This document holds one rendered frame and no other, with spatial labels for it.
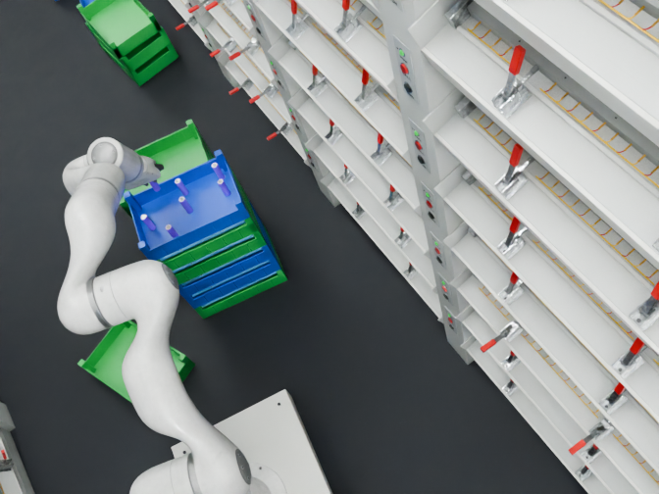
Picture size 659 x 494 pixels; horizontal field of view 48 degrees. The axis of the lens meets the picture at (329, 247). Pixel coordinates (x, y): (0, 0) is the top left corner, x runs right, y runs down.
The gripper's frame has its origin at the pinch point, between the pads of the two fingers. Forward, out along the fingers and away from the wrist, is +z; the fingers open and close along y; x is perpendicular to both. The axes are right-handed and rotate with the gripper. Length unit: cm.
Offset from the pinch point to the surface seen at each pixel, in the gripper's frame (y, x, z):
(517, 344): 70, -72, -31
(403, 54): 62, -21, -87
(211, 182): 13.3, -4.3, 14.4
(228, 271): 6.7, -28.7, 25.8
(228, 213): 16.7, -16.5, 2.8
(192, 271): -1.6, -25.7, 18.3
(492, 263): 70, -54, -45
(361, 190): 52, -22, 14
